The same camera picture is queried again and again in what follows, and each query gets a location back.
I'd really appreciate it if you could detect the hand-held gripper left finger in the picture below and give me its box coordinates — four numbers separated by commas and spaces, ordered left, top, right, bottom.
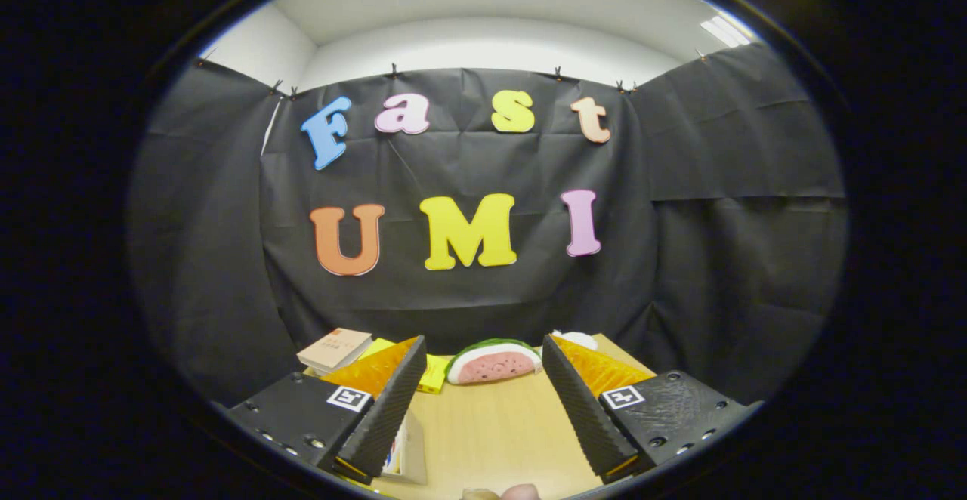
227, 335, 428, 486

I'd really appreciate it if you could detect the yellow book with red circle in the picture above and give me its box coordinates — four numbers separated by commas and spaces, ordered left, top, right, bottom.
359, 338, 452, 395

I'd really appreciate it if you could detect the watermelon slice plush toy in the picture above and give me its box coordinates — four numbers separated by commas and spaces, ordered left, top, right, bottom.
444, 338, 543, 386

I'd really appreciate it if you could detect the white plush toy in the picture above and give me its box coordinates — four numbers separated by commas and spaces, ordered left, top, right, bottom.
551, 330, 599, 351

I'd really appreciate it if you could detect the cream storage box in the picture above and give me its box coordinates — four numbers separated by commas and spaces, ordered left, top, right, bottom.
378, 408, 428, 486

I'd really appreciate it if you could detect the row of black cloth clips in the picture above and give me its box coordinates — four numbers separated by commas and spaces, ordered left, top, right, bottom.
198, 47, 711, 100

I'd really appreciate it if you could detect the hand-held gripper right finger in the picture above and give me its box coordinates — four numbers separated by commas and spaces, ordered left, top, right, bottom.
541, 334, 764, 484

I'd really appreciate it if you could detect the small ceiling light panel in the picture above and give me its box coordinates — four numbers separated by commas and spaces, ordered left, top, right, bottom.
699, 13, 752, 49

